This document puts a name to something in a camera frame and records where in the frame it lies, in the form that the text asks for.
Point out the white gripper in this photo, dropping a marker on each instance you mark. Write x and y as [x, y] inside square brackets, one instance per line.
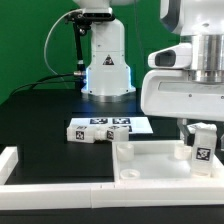
[168, 93]

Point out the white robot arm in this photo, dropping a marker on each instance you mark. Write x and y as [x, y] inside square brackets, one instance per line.
[200, 23]

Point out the white sheet with tags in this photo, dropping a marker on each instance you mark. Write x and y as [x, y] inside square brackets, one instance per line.
[136, 125]

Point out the white U-shaped obstacle fence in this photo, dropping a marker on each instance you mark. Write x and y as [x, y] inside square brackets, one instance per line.
[93, 195]

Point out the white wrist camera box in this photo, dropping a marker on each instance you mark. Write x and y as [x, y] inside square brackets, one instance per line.
[175, 57]

